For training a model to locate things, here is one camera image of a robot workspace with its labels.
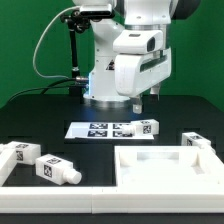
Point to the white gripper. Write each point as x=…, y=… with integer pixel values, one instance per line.
x=135, y=74

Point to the white square table top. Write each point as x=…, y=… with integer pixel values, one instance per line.
x=164, y=167

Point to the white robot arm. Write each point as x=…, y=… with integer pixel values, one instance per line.
x=132, y=54

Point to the white marker tag sheet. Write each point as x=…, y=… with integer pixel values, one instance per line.
x=100, y=130

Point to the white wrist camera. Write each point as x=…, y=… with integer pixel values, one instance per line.
x=138, y=42

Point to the white left fence rail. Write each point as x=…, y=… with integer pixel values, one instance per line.
x=8, y=162

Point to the white fence rail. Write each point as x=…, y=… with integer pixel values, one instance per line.
x=8, y=162
x=96, y=200

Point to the white front fence rail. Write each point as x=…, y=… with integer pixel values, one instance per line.
x=96, y=200

